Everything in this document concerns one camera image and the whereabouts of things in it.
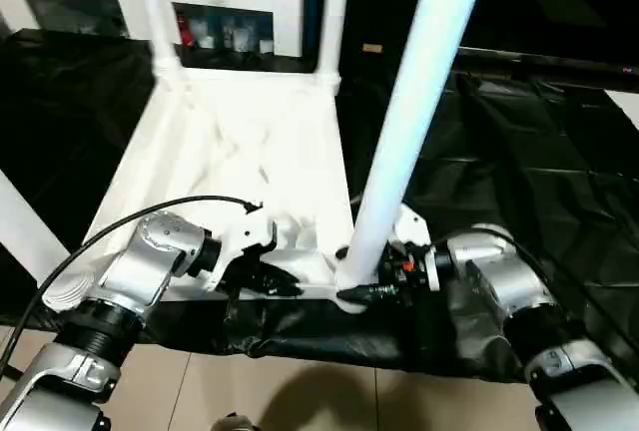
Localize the white plastic table leg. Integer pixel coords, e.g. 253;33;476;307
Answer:
314;0;353;91
0;167;74;292
133;0;182;78
334;0;495;292

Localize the black mat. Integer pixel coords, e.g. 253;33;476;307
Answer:
0;26;639;385

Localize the long black bar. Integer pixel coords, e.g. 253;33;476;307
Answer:
456;46;639;91

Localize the white flat board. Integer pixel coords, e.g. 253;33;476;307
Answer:
604;89;639;132

